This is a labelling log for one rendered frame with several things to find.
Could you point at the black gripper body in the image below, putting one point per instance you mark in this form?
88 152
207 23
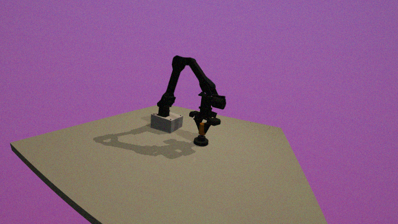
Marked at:
205 114

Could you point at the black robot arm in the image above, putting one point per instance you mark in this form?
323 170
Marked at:
207 86

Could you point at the orange knob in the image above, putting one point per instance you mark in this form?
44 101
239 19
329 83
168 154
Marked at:
201 129

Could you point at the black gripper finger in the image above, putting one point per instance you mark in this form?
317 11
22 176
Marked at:
198 121
206 127

